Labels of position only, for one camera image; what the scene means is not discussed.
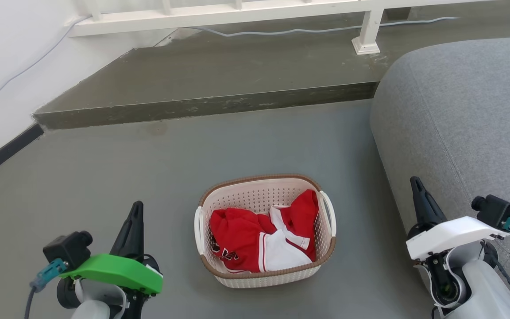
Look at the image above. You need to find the red and white jersey garment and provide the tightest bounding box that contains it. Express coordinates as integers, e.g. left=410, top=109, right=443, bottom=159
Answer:
left=209, top=190, right=319, bottom=273

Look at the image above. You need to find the black wall baseboard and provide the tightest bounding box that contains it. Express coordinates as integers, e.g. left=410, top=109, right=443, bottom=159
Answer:
left=0, top=123, right=45, bottom=187

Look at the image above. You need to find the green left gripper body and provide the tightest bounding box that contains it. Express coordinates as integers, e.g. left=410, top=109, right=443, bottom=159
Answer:
left=58, top=253, right=164, bottom=296

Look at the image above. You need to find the white perforated plastic laundry basket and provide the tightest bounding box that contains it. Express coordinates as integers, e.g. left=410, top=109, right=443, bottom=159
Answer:
left=194, top=174, right=337, bottom=289

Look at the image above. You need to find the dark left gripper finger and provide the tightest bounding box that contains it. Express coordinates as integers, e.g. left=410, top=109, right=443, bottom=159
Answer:
left=136, top=202, right=145, bottom=262
left=109, top=201, right=139, bottom=260

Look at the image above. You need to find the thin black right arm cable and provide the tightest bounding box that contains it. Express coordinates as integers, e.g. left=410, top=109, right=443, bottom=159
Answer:
left=480, top=240, right=510, bottom=319

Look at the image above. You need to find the grey fabric sofa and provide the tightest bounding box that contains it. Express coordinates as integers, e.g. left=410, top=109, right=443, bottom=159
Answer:
left=369, top=35, right=510, bottom=319

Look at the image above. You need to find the white wooden railing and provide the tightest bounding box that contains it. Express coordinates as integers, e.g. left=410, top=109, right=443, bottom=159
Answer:
left=69, top=0, right=503, bottom=55

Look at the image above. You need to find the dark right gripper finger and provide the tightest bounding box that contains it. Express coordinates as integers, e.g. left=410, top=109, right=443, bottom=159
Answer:
left=416, top=179, right=448, bottom=229
left=408, top=176, right=430, bottom=240

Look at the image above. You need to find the teal plug grey left cable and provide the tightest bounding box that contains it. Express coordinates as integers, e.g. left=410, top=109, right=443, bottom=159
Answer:
left=24, top=258, right=69, bottom=319

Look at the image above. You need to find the grey floor cable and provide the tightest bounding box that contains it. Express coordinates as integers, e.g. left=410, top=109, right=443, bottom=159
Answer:
left=186, top=17, right=460, bottom=37

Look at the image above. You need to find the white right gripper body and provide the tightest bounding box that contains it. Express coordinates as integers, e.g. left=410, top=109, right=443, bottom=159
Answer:
left=405, top=216, right=510, bottom=263

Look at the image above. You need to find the thin grey wall cable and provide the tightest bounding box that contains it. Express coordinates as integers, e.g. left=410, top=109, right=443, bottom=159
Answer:
left=0, top=16, right=89, bottom=115

